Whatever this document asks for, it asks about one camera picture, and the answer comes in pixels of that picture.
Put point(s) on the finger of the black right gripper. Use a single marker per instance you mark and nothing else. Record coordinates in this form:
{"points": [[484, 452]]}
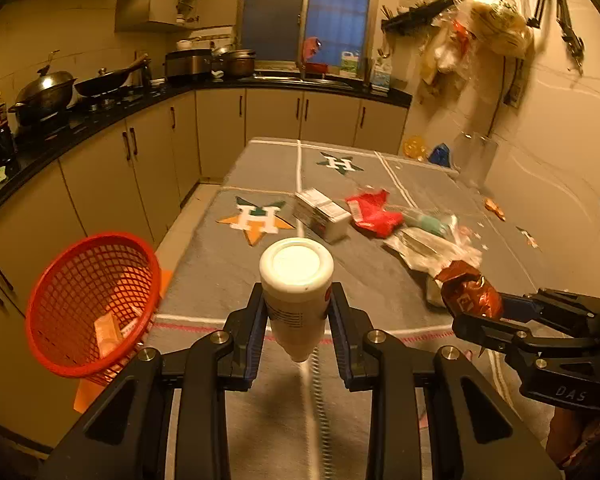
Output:
{"points": [[506, 329]]}

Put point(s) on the yellow round object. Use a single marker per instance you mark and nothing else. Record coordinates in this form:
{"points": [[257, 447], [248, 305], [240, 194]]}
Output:
{"points": [[415, 148]]}

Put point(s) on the orange peel scrap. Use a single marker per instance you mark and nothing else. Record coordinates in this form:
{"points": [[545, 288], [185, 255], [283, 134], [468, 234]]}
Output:
{"points": [[493, 207]]}

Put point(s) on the orange medicine box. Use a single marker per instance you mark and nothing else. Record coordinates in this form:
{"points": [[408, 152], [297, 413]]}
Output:
{"points": [[107, 333]]}

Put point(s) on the dark soy sauce bottle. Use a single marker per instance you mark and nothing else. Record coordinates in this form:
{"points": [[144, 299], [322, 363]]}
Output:
{"points": [[8, 156]]}

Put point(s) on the red plastic mesh basket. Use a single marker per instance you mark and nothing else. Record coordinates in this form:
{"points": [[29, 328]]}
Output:
{"points": [[108, 273]]}

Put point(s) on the kitchen window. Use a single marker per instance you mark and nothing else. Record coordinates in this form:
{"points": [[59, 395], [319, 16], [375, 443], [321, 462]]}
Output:
{"points": [[303, 33]]}

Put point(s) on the white squeeze bottle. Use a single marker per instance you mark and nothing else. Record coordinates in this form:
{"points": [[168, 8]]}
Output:
{"points": [[296, 277]]}

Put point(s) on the black frying pan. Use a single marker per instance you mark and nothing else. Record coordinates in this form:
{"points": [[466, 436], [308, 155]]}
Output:
{"points": [[108, 81]]}

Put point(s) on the red snack bag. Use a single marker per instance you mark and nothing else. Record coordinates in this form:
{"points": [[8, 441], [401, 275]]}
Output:
{"points": [[369, 214]]}

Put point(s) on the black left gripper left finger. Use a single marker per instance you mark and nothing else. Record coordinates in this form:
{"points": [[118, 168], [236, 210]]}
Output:
{"points": [[225, 360]]}

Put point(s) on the hanging plastic bags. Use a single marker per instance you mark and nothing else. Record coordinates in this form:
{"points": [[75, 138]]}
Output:
{"points": [[499, 26]]}

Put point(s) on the white detergent jug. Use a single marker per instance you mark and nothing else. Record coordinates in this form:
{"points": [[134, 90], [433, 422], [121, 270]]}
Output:
{"points": [[349, 64]]}

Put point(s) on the white crumpled plastic bag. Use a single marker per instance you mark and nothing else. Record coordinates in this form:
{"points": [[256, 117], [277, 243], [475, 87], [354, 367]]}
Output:
{"points": [[429, 254]]}

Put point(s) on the brown shiny candy wrapper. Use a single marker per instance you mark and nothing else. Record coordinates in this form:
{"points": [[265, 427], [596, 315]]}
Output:
{"points": [[465, 290]]}

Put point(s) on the steel electric cooker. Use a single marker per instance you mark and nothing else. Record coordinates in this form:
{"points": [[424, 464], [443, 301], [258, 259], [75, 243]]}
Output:
{"points": [[191, 62]]}

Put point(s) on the blue plastic bag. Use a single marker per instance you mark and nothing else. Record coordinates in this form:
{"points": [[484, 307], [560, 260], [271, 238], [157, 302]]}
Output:
{"points": [[440, 156]]}

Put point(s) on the black wall shelf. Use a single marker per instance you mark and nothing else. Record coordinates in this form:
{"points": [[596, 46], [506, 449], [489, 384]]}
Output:
{"points": [[415, 17]]}

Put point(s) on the brown cooking pot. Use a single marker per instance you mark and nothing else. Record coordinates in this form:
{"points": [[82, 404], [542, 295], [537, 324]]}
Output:
{"points": [[238, 64]]}

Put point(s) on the white green carton box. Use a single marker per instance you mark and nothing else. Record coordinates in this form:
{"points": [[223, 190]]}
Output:
{"points": [[322, 215]]}

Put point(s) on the base kitchen cabinets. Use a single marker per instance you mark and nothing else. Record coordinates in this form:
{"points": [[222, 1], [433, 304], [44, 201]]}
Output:
{"points": [[120, 179]]}

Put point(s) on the lidded steel wok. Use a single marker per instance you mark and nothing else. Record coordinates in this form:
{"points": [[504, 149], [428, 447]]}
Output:
{"points": [[47, 95]]}

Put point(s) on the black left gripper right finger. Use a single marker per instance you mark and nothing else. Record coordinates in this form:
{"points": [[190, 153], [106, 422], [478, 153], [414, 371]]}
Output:
{"points": [[375, 361]]}

